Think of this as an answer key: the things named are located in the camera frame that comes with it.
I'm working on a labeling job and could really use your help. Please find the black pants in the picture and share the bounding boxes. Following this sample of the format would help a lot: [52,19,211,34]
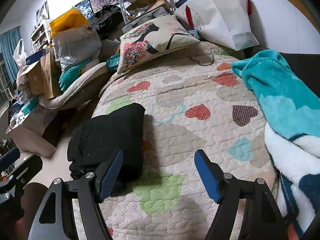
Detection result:
[67,103,145,184]

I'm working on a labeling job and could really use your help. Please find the brown cardboard boxes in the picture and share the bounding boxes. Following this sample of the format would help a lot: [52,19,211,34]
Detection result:
[16,47,62,99]

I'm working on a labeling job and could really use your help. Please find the teal fleece blanket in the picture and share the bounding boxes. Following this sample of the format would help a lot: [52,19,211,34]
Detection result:
[231,49,319,239]

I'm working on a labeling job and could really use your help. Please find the teal cloth on cushion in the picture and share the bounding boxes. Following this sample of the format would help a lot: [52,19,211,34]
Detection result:
[59,58,91,92]

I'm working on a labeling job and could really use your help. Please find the beige cushion pad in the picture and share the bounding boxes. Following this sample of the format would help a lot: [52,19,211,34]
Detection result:
[39,62,110,111]

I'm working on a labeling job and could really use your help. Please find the heart pattern quilt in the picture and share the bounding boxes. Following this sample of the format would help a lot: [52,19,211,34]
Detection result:
[91,42,279,239]

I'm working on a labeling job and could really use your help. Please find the clear plastic bag bundle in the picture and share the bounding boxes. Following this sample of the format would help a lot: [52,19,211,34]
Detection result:
[52,25,101,73]

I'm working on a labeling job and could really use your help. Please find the teal wipes packet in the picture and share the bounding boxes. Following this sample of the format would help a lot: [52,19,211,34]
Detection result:
[106,54,120,72]

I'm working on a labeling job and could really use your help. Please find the yellow bag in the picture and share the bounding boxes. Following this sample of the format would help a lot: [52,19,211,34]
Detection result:
[49,8,88,36]

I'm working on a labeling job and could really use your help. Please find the floral lady print pillow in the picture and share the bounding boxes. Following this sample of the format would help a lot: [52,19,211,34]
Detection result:
[117,15,200,74]

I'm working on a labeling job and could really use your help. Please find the white paper shopping bag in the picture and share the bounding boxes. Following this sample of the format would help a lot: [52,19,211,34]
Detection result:
[175,0,259,51]

